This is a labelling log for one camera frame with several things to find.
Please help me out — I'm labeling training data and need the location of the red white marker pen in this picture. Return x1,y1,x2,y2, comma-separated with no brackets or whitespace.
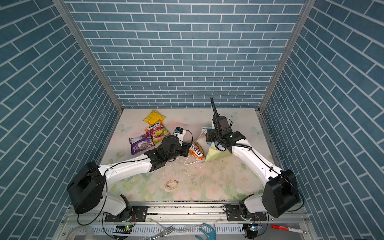
271,225,307,234

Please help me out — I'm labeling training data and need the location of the white corrugated hose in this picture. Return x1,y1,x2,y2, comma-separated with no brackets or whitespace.
66,225,94,240

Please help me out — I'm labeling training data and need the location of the yellow snack packet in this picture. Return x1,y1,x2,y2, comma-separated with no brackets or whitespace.
143,110,166,125

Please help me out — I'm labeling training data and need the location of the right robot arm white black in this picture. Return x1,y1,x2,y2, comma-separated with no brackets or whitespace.
206,114,300,218

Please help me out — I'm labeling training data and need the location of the teal plastic tool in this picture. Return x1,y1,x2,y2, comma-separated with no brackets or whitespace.
199,223,217,240

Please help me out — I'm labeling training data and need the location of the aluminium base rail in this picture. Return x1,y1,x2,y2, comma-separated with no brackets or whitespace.
61,201,311,226

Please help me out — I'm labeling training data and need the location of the purple snack packet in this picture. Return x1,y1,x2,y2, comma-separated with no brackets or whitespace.
129,133,155,155

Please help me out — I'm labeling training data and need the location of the pink colourful candy packet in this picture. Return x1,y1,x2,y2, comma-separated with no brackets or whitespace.
146,120,170,145

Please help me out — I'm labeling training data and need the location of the floral paper gift bag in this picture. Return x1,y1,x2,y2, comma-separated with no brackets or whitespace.
184,127,231,165

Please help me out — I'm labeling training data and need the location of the orange snack packet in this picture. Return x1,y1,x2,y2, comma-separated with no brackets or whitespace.
189,142,205,163

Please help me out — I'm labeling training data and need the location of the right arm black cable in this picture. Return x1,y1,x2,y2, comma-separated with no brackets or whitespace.
209,97,305,213

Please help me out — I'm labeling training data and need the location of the metal fork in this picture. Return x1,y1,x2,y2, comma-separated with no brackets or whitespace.
147,226,174,240

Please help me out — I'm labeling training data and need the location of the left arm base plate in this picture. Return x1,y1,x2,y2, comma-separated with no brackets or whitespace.
104,206,148,223

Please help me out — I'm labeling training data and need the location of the beige rubber band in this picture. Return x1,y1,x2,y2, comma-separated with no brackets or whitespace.
165,180,179,191

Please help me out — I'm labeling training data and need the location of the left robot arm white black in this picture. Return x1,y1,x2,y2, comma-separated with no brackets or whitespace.
67,136,192,219

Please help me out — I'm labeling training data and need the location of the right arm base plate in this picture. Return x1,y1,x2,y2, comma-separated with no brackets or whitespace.
222,204,267,222

